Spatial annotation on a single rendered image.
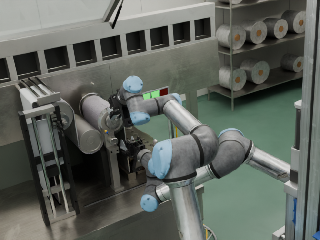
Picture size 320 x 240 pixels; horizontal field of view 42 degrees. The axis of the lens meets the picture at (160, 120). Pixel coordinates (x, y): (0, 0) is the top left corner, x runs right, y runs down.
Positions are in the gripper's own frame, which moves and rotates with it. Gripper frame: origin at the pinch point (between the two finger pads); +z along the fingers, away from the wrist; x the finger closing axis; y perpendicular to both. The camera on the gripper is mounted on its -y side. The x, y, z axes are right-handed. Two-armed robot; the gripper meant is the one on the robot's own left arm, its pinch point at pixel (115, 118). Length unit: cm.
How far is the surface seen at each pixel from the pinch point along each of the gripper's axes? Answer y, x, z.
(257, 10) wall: 156, -334, 222
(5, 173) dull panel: 2, 50, 47
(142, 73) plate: 29, -35, 24
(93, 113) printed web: 9.0, 6.2, 9.7
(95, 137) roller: -3.5, 10.1, 9.1
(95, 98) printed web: 17.9, 0.5, 14.7
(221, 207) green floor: -61, -103, 125
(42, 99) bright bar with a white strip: 14.5, 31.6, -10.1
